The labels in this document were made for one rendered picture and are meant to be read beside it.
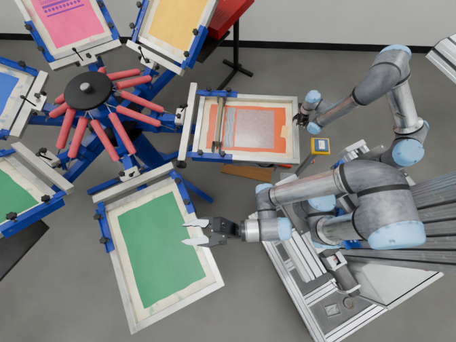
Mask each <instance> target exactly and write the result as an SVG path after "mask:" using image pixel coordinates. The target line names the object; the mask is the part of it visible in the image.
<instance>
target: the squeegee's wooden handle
mask: <svg viewBox="0 0 456 342"><path fill-rule="evenodd" d="M223 105H224V103H223V98H219V104H218V115H217V122H216V134H215V140H214V142H215V146H219V145H220V136H221V124H222V116H223Z"/></svg>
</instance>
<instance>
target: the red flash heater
mask: <svg viewBox="0 0 456 342"><path fill-rule="evenodd" d="M253 3H254V0H219V2H218V5H217V7H216V9H215V11H214V14H213V16H212V19H211V21H210V24H209V25H208V28H207V29H208V34H207V35H209V36H211V37H213V38H215V39H217V40H219V39H220V38H221V37H222V36H223V35H224V34H225V33H226V32H227V31H228V30H229V29H230V28H231V26H232V25H233V24H234V23H235V22H236V21H237V20H238V19H239V18H240V17H241V16H242V14H243V13H244V12H245V11H246V10H247V9H248V8H249V7H250V6H251V5H252V4H253Z"/></svg>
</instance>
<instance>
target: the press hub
mask: <svg viewBox="0 0 456 342"><path fill-rule="evenodd" d="M112 90H113V84H112V82H111V80H110V79H109V77H108V76H107V75H105V74H104V73H101V72H98V71H88V72H85V73H82V74H79V75H78V76H76V77H74V78H73V79H72V80H70V82H69V83H68V84H67V86H66V88H65V90H64V100H65V102H66V103H67V104H68V105H69V106H70V107H71V108H72V109H75V110H78V111H90V113H91V114H92V115H93V116H94V117H95V119H96V120H98V121H99V123H100V124H102V125H103V126H105V127H106V128H105V129H104V132H105V133H106V135H107V137H108V138H109V140H110V141H111V144H112V145H113V146H114V147H118V144H117V141H116V138H115V135H114V132H113V128H112V127H114V125H113V123H112V122H111V120H110V118H109V116H108V115H109V114H110V111H109V110H108V108H107V106H106V105H105V104H104V103H105V102H106V103H107V104H108V105H111V106H114V107H117V106H119V105H120V104H121V103H122V102H123V101H124V100H125V98H122V97H121V96H111V93H112ZM108 107H109V109H110V110H111V112H112V113H113V112H114V113H116V115H117V116H118V118H119V120H120V122H121V124H122V126H123V128H124V130H125V131H126V133H127V135H128V137H129V138H130V140H131V142H132V143H133V144H134V145H135V146H136V147H137V148H138V149H139V151H140V155H137V157H138V158H139V159H140V160H141V161H142V162H143V163H144V165H146V166H148V167H149V168H150V169H149V170H147V171H146V172H149V171H152V170H154V169H156V168H158V167H160V166H163V165H165V164H168V163H170V161H167V162H164V159H163V157H165V156H167V155H166V154H165V153H162V152H158V151H157V150H156V149H155V147H154V146H153V145H152V144H151V143H150V142H149V140H148V139H147V137H146V136H145V135H144V134H143V133H142V131H143V129H142V128H134V127H135V126H136V124H137V121H124V118H125V115H123V114H121V113H118V112H117V111H116V108H113V107H110V106H108ZM126 108H127V109H131V110H133V111H136V112H138V113H141V112H140V110H139V109H138V107H137V106H136V104H135V103H134V102H131V103H130V104H129V105H128V106H127V107H126ZM141 114H142V113H141ZM95 119H94V120H95ZM91 121H92V119H89V120H88V127H89V130H90V132H93V131H94V129H93V127H92V125H91V123H90V122H91Z"/></svg>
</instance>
